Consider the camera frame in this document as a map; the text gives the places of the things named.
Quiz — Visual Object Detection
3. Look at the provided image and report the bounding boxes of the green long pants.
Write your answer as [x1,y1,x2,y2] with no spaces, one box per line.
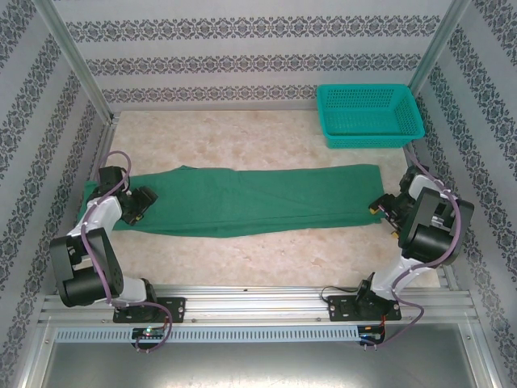
[78,163,387,240]

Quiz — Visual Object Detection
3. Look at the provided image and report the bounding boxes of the left aluminium frame post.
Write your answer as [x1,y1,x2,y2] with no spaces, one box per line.
[34,0,119,124]

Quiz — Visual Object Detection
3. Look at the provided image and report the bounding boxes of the aluminium side rail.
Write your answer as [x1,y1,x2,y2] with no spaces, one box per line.
[403,143,460,291]
[55,115,119,295]

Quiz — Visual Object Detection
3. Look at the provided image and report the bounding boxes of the teal plastic basket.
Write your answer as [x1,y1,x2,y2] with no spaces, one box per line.
[316,83,427,150]

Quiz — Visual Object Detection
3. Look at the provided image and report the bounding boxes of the aluminium frame post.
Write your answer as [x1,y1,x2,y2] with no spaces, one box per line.
[406,0,472,98]
[34,0,119,124]

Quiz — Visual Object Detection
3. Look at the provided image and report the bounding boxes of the right aluminium frame post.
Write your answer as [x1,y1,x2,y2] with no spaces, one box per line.
[406,0,472,98]

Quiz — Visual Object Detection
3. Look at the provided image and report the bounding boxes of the slotted grey cable duct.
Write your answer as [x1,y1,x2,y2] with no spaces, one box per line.
[54,325,361,344]

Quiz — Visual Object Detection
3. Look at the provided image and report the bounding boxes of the right aluminium side rail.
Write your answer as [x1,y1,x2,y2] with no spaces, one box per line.
[403,143,460,291]

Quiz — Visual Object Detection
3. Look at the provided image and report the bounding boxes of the aluminium mounting rail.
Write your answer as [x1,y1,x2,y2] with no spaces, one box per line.
[39,284,474,326]

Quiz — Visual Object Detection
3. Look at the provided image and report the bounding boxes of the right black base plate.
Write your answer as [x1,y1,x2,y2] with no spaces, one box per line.
[327,293,401,323]

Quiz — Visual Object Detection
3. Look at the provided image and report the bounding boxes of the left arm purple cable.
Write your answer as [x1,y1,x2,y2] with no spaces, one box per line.
[80,150,173,355]

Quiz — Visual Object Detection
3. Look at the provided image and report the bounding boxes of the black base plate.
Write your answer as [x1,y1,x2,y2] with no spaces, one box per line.
[112,297,187,324]
[327,293,401,323]

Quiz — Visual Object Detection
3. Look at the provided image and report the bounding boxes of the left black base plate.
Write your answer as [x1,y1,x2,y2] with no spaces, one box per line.
[112,297,187,324]

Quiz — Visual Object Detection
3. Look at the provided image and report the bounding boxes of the thin black cable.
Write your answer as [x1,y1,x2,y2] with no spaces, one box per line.
[319,285,364,305]

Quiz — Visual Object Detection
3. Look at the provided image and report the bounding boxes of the left aluminium side rail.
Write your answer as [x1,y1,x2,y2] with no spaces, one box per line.
[55,115,119,295]

